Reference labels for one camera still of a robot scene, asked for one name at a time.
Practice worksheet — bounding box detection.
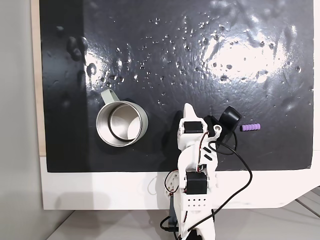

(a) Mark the purple ribbed pen grip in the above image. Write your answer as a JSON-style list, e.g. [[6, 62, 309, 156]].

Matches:
[[239, 122, 262, 132]]

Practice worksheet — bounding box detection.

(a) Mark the steel cup grey-green outside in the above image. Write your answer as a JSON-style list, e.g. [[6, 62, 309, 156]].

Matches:
[[95, 88, 149, 148]]

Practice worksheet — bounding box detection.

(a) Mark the black glossy mat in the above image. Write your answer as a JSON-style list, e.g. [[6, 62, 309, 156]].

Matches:
[[38, 0, 315, 174]]

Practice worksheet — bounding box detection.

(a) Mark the dark table clamp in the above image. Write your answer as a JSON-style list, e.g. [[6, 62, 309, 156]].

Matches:
[[167, 192, 179, 233]]

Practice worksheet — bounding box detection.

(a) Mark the beige board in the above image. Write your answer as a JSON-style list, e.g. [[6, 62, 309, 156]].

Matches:
[[30, 0, 47, 158]]

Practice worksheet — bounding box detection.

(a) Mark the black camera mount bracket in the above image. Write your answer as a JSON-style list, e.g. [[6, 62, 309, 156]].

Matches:
[[203, 115, 224, 138]]

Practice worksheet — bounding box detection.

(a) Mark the red white servo wire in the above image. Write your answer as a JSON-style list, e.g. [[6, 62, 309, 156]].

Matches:
[[196, 131, 211, 174]]

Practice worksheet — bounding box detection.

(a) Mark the black oval camera box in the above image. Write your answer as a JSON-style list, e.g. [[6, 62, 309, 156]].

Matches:
[[219, 105, 243, 145]]

